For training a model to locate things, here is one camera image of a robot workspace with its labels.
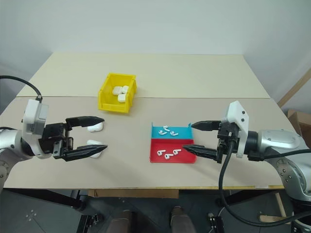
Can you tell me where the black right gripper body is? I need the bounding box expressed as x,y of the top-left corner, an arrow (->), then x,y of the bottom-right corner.
216,121 -> 241,164

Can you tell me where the wooden table rail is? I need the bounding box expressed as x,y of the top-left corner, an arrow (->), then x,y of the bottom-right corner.
87,189 -> 180,198

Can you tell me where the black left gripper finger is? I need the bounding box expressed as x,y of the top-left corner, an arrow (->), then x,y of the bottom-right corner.
63,144 -> 108,162
65,116 -> 106,128

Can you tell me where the yellow plastic bin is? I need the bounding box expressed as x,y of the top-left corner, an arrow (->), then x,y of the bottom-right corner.
97,72 -> 138,115

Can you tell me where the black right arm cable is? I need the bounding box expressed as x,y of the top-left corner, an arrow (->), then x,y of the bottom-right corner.
218,138 -> 311,226

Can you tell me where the slanted wooden beam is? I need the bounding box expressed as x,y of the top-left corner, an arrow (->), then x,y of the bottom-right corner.
278,68 -> 311,106

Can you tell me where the dark rounded shape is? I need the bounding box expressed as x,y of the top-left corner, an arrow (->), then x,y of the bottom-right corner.
169,206 -> 193,233
110,209 -> 134,233

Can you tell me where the red plastic tray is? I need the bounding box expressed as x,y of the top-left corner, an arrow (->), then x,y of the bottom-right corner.
149,138 -> 197,164

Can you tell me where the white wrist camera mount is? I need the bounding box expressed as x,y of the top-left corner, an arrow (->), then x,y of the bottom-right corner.
225,100 -> 251,159
21,99 -> 50,160

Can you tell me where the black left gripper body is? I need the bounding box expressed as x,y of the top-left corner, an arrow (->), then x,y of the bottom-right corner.
38,122 -> 75,160

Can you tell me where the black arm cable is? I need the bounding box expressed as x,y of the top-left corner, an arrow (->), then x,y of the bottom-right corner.
0,75 -> 43,100
218,138 -> 311,226

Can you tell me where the blue plastic tray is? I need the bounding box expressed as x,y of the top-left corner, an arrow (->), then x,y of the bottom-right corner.
150,121 -> 195,140

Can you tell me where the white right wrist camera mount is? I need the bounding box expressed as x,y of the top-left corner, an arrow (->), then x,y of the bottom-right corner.
225,100 -> 251,159

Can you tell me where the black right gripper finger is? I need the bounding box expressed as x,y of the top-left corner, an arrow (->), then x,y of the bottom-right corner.
190,120 -> 223,133
182,144 -> 219,161

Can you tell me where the wooden table leg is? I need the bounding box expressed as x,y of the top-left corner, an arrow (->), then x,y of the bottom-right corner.
274,190 -> 288,217

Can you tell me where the brown cardboard box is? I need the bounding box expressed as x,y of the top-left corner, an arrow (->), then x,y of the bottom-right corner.
287,109 -> 311,139

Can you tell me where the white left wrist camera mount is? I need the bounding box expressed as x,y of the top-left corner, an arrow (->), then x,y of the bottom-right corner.
21,99 -> 50,160

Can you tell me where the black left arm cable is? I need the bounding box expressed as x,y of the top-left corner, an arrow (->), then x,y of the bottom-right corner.
0,75 -> 43,100

